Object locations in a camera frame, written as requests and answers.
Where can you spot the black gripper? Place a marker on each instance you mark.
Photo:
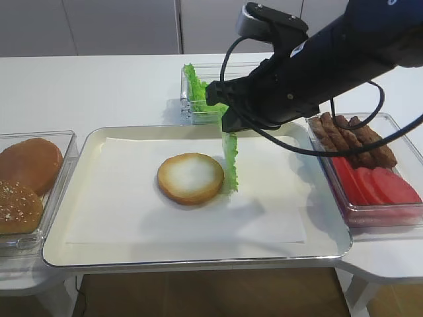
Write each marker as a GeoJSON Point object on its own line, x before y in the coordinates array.
{"type": "Point", "coordinates": [282, 88]}

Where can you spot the green lettuce leaf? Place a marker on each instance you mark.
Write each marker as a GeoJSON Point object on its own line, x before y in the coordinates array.
{"type": "Point", "coordinates": [229, 144]}

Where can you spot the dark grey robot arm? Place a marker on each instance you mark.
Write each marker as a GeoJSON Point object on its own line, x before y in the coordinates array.
{"type": "Point", "coordinates": [369, 39]}

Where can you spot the green lettuce pile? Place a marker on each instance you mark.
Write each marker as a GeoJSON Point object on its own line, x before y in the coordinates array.
{"type": "Point", "coordinates": [198, 93]}

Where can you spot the clear lettuce and cheese container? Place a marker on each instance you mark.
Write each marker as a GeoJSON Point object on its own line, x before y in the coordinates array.
{"type": "Point", "coordinates": [207, 72]}

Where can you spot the bottom bun half on tray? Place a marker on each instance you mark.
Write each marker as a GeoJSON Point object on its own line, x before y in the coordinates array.
{"type": "Point", "coordinates": [190, 178]}

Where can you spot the brown meat patty back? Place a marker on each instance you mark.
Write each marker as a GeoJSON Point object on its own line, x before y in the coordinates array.
{"type": "Point", "coordinates": [321, 134]}

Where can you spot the brown meat patty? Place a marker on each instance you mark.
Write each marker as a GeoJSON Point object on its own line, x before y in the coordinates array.
{"type": "Point", "coordinates": [350, 138]}
{"type": "Point", "coordinates": [379, 157]}
{"type": "Point", "coordinates": [333, 132]}
{"type": "Point", "coordinates": [321, 134]}

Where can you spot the red tomato slice back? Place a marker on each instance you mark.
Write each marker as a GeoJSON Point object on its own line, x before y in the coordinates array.
{"type": "Point", "coordinates": [341, 166]}

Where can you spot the red tomato slice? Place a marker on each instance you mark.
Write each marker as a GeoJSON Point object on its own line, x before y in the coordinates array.
{"type": "Point", "coordinates": [360, 199]}
{"type": "Point", "coordinates": [341, 166]}
{"type": "Point", "coordinates": [392, 188]}
{"type": "Point", "coordinates": [365, 184]}

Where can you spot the white paper sheet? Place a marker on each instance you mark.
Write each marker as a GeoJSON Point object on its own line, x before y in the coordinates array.
{"type": "Point", "coordinates": [122, 202]}

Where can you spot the silver metal tray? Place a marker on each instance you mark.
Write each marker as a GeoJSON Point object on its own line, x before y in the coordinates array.
{"type": "Point", "coordinates": [327, 235]}

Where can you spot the brown meat patty front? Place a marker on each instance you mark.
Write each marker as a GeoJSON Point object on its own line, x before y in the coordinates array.
{"type": "Point", "coordinates": [379, 157]}

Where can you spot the clear patty and tomato container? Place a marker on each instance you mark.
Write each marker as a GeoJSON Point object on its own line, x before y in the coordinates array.
{"type": "Point", "coordinates": [409, 168]}

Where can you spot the red tomato slice front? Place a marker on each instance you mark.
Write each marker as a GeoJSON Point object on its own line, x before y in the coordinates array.
{"type": "Point", "coordinates": [392, 188]}

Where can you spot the plain brown bun half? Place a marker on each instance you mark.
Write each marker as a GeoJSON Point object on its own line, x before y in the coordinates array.
{"type": "Point", "coordinates": [34, 163]}

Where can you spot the clear bun container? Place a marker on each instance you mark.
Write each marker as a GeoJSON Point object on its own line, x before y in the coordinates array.
{"type": "Point", "coordinates": [23, 244]}

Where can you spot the sesame bun top right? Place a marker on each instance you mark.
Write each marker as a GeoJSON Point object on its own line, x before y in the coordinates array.
{"type": "Point", "coordinates": [21, 209]}

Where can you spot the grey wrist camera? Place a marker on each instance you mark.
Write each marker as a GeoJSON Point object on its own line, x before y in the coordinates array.
{"type": "Point", "coordinates": [258, 22]}

